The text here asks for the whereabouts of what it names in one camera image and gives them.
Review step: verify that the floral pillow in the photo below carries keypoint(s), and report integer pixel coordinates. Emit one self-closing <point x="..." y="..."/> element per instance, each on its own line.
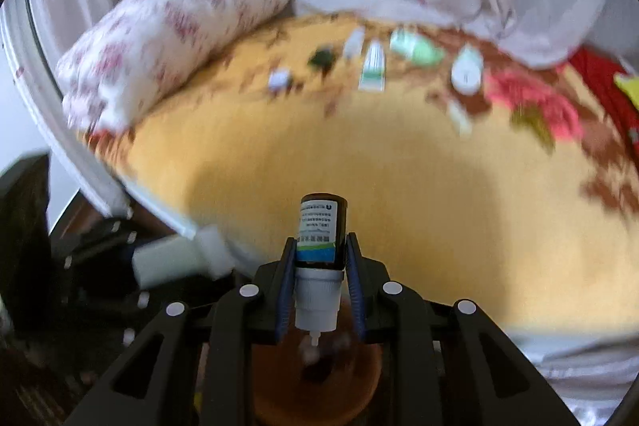
<point x="174" y="31"/>

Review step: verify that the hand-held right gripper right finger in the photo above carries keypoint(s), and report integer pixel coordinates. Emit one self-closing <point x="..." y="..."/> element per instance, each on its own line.
<point x="355" y="291"/>

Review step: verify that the white plastic bottle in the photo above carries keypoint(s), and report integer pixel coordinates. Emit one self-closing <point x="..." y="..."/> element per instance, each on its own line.
<point x="174" y="256"/>

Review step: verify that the small white purple box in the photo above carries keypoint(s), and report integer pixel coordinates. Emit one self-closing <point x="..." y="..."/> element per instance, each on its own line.
<point x="279" y="80"/>

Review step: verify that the yellow green cloth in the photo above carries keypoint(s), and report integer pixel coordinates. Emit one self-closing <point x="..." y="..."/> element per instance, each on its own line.
<point x="629" y="89"/>

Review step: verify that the white oval bottle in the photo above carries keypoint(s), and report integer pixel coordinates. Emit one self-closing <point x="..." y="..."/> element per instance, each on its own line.
<point x="467" y="69"/>

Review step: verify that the small white tube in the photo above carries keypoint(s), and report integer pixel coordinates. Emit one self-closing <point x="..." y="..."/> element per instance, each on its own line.
<point x="353" y="42"/>

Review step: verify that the small white stick packet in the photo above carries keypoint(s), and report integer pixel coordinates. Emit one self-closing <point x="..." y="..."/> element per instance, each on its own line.
<point x="459" y="116"/>

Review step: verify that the green white toothpaste tube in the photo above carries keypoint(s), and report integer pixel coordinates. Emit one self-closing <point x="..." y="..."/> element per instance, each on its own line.
<point x="373" y="67"/>

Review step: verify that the dark spray bottle white cap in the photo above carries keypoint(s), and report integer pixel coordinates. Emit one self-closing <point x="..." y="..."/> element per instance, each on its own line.
<point x="319" y="231"/>

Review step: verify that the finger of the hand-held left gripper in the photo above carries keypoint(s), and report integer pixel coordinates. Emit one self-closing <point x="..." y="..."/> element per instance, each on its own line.
<point x="112" y="306"/>
<point x="95" y="242"/>

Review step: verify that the green white bottle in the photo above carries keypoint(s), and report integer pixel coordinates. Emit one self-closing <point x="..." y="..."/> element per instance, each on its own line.
<point x="417" y="49"/>

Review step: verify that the yellow floral blanket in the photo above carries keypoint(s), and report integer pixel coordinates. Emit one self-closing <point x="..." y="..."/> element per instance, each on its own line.
<point x="399" y="206"/>

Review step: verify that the white bed sheet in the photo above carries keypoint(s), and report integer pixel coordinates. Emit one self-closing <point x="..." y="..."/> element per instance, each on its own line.
<point x="579" y="371"/>

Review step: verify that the brown round bin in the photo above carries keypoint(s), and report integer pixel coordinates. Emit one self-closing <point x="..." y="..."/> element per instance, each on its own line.
<point x="319" y="398"/>

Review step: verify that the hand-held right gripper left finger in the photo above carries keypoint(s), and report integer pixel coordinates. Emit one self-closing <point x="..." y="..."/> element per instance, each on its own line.
<point x="285" y="291"/>

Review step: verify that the dark green wrapper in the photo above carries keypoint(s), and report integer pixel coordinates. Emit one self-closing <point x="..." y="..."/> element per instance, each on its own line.
<point x="322" y="59"/>

